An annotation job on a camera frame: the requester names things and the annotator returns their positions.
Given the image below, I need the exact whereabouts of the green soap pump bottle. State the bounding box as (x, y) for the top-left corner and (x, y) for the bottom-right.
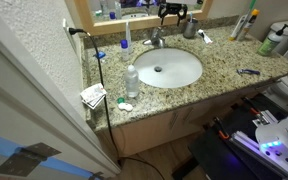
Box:
(257, 23), (288, 57)

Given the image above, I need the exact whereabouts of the metal door hinge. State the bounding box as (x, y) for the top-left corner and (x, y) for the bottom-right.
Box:
(0, 142), (62, 178)

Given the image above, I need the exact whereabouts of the white door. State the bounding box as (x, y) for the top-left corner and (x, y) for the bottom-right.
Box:
(0, 20), (122, 180)

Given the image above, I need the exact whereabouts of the slim white tube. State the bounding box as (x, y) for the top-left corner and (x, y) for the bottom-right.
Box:
(125, 20), (134, 54)

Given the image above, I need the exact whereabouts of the small blue object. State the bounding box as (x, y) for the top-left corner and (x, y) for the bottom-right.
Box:
(93, 50), (107, 61)

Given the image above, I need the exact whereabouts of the black robot cart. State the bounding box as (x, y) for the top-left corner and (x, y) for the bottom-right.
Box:
(171, 92), (288, 180)

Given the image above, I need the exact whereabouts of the white green contact lens case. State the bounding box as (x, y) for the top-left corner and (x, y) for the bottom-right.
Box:
(116, 96), (134, 113)

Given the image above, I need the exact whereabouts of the metal cup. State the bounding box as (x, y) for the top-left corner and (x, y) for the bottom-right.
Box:
(182, 17), (200, 39)

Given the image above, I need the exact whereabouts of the white oval sink basin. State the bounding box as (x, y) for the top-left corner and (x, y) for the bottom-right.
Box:
(132, 47), (204, 89)

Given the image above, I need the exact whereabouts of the green white toothbrush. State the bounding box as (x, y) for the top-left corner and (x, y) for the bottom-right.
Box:
(236, 0), (258, 41)

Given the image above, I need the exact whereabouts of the folded paper packet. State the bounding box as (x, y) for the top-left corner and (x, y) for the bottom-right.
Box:
(79, 82), (108, 110)

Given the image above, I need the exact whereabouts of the long aluminium rail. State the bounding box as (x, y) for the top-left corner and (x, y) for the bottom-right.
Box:
(228, 129), (288, 180)

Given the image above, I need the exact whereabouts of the wooden framed mirror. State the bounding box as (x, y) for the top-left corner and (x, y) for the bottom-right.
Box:
(73, 0), (214, 36)

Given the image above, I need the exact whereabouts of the small white bottle blue cap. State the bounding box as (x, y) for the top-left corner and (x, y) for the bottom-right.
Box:
(120, 38), (130, 62)

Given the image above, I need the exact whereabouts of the black orange clamp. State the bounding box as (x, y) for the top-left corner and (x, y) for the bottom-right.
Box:
(213, 116), (231, 140)
(241, 96), (262, 116)

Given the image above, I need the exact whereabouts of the chrome tap with lever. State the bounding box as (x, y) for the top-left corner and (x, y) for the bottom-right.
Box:
(141, 26), (167, 49)

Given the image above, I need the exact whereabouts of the wooden vanity cabinet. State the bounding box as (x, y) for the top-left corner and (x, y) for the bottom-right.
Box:
(95, 83), (280, 158)

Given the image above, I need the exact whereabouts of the white tube with yellow cap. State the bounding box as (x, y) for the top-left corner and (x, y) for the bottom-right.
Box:
(229, 14), (248, 42)

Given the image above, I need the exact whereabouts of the short aluminium bracket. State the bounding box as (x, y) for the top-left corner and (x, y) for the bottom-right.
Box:
(251, 109), (279, 128)

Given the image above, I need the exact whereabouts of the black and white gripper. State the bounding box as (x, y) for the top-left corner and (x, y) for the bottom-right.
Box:
(157, 0), (198, 27)

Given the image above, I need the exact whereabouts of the clear bottle with white cap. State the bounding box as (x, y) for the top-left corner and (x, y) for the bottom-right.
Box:
(124, 64), (140, 99)

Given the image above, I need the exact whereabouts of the black power cable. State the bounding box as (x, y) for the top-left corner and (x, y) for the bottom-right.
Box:
(67, 27), (167, 180)

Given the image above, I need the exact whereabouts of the white toothpaste tube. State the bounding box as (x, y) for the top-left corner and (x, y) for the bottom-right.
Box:
(196, 28), (214, 45)

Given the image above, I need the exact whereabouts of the white wall outlet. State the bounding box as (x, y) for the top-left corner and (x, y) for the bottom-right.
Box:
(61, 17), (78, 51)

